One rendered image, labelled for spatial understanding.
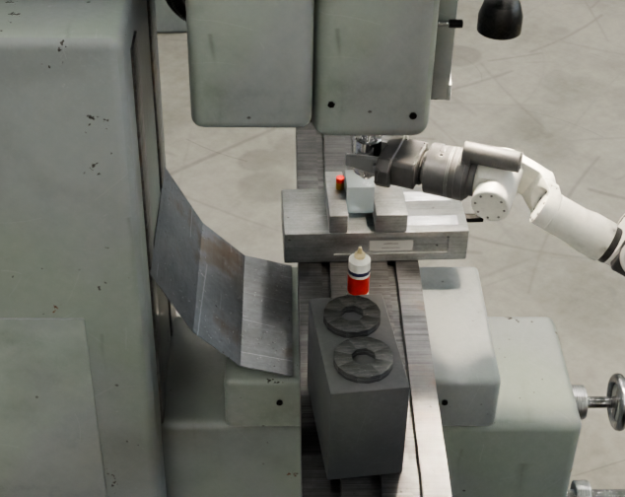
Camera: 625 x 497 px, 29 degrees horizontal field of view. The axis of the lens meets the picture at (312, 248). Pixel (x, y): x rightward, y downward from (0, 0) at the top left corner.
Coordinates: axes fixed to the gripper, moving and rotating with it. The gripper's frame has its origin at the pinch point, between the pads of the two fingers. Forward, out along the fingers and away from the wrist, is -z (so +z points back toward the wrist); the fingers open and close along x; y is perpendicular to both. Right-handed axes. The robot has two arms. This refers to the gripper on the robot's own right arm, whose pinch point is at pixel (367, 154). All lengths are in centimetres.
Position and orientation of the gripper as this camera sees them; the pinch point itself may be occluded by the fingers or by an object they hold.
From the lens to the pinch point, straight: 208.9
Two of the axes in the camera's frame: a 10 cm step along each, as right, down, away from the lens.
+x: -3.5, 5.7, -7.5
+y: -0.1, 7.9, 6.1
